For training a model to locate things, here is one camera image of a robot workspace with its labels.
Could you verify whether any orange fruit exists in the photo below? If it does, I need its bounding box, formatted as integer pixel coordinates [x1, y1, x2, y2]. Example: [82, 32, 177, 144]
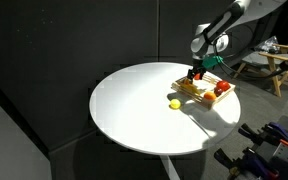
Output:
[203, 91, 217, 101]

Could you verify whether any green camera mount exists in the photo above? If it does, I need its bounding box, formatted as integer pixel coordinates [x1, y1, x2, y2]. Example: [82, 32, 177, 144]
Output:
[202, 55, 224, 70]

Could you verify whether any wooden armchair grey cushion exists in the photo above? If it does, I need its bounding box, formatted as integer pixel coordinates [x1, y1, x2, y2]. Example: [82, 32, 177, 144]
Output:
[232, 43, 288, 98]

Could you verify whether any dark purple plum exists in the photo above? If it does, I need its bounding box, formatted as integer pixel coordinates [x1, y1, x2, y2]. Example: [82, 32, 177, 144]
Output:
[213, 87, 224, 98]

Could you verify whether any large red apple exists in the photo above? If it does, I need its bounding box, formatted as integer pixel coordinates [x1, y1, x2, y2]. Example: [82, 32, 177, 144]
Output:
[216, 79, 231, 92]

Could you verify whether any purple orange spring clamp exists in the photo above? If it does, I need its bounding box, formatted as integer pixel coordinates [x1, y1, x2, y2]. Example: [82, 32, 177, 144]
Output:
[213, 148, 281, 179]
[238, 121, 288, 148]

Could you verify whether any crumpled clear plastic bag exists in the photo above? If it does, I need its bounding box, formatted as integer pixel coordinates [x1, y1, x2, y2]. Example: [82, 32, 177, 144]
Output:
[253, 35, 282, 54]

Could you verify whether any wooden slatted box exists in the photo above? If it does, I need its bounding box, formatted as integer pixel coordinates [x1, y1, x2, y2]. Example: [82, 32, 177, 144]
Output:
[171, 73, 236, 110]

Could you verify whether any yellow banana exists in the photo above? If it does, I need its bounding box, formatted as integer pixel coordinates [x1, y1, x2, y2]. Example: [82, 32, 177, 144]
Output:
[180, 83, 201, 96]

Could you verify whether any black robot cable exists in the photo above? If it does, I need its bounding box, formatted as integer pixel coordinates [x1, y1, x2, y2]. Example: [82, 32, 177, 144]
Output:
[213, 31, 288, 81]

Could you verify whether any yellow lemon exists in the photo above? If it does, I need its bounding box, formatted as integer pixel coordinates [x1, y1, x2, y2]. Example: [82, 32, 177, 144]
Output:
[169, 98, 182, 110]

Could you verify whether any white table pedestal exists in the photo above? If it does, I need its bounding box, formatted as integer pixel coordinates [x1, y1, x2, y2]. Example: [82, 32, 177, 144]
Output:
[159, 154, 182, 180]

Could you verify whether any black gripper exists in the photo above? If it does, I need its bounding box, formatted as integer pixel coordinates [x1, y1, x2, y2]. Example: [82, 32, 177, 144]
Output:
[185, 65, 208, 85]

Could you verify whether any round white table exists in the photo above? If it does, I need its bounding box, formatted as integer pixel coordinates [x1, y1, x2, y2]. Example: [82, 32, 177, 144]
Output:
[89, 61, 242, 156]

